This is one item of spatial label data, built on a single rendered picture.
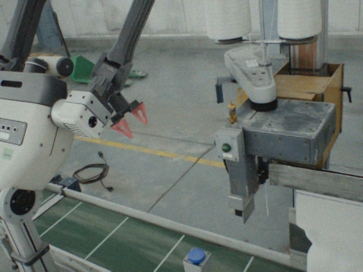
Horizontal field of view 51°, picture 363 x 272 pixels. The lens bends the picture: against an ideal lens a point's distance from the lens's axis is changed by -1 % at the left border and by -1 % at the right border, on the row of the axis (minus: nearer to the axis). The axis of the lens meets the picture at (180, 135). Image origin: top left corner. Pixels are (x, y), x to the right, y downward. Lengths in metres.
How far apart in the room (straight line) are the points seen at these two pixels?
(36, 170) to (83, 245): 1.16
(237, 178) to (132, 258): 1.07
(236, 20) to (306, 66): 0.36
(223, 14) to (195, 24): 5.96
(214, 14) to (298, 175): 0.63
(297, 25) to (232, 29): 0.23
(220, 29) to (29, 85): 0.67
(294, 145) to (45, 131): 0.75
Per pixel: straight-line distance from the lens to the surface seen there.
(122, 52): 1.24
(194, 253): 1.46
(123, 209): 2.52
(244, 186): 1.30
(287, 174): 1.41
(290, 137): 1.14
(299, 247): 1.94
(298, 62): 1.59
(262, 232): 2.79
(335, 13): 6.40
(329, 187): 1.39
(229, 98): 1.64
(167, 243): 2.23
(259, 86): 1.26
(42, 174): 1.33
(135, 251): 2.24
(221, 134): 1.17
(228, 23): 1.40
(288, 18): 1.32
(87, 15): 9.02
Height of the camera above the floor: 1.87
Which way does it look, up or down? 27 degrees down
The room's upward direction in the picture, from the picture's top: 10 degrees counter-clockwise
